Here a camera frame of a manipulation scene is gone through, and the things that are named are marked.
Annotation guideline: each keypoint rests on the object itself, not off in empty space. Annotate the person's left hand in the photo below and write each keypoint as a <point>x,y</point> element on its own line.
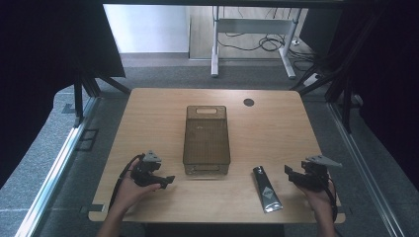
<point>130,192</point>

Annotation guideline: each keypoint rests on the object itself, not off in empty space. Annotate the person's right hand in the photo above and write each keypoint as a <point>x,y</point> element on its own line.
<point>321,199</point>

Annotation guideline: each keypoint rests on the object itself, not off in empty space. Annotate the aluminium floor rail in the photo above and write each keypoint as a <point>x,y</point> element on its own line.
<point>52,171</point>
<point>365,171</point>

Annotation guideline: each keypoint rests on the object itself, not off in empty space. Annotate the silver foil packet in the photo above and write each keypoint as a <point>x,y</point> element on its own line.
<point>267,192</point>

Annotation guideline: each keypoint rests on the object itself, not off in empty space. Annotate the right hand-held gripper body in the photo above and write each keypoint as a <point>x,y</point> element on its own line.
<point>313,177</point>

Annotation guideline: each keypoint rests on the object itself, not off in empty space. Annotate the grey tape strip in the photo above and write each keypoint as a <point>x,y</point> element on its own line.
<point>94,208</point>

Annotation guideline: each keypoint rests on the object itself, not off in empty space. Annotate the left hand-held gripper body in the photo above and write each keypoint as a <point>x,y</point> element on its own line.
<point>144,173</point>

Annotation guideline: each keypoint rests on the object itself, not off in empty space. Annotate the black metal stand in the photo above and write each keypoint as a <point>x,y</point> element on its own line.
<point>346,98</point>
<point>86,87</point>

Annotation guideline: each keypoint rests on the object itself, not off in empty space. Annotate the black curtain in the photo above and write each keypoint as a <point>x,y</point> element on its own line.
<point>42,65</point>
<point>385,82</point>

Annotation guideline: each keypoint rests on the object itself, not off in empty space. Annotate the brown translucent plastic basket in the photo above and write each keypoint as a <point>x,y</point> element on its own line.
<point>206,141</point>

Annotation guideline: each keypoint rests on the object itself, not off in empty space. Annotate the white power strip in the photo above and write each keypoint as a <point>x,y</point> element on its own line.
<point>312,79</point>

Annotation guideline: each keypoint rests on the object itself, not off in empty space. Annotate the white desk frame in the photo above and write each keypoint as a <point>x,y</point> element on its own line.
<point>253,25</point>

